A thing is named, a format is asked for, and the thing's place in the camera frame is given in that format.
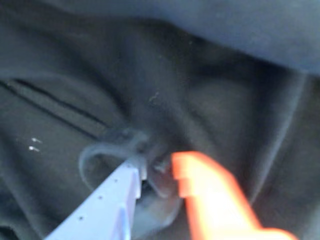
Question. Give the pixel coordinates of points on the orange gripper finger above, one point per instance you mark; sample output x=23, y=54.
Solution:
x=215, y=195

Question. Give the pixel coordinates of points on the black fabric bag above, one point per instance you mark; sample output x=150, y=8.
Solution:
x=175, y=75

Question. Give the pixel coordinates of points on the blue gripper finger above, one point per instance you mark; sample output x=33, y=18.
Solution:
x=105, y=212

